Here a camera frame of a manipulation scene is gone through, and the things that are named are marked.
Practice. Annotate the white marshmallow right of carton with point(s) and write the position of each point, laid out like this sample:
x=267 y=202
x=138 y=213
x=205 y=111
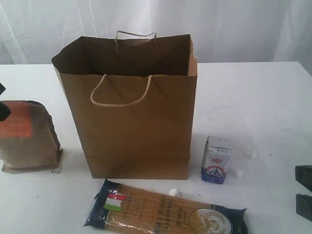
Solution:
x=238 y=173

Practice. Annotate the brown paper bag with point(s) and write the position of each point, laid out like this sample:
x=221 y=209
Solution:
x=132 y=101

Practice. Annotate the brown pouch orange label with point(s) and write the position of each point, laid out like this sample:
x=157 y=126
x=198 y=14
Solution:
x=28 y=140

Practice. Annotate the spaghetti packet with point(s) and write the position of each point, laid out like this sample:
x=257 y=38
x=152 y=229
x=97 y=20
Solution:
x=128 y=210

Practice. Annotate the white marshmallow near spaghetti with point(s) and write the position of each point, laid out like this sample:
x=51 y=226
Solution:
x=175 y=192

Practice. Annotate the white blue milk carton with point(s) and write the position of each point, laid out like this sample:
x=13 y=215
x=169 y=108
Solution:
x=216 y=157

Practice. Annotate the clear plastic scrap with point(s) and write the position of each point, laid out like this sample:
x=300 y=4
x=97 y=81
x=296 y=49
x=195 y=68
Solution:
x=57 y=169

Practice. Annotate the white marshmallow far right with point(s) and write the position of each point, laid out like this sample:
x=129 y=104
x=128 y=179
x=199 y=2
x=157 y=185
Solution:
x=253 y=154

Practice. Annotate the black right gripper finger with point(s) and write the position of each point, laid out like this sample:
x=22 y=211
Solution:
x=304 y=206
x=303 y=175

